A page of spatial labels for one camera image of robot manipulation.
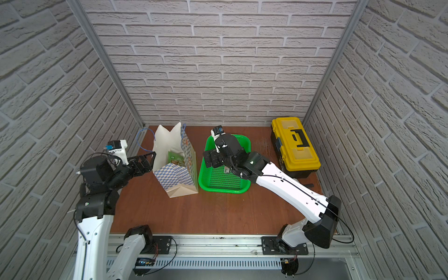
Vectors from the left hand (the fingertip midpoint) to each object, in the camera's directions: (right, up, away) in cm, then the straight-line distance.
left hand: (143, 152), depth 67 cm
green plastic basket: (+27, -17, +23) cm, 39 cm away
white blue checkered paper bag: (+9, -14, +11) cm, 19 cm away
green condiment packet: (+5, -6, +26) cm, 27 cm away
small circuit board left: (-2, -47, +5) cm, 48 cm away
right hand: (+28, +1, +3) cm, 29 cm away
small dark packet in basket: (+32, -12, +30) cm, 46 cm away
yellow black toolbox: (+67, 0, +18) cm, 69 cm away
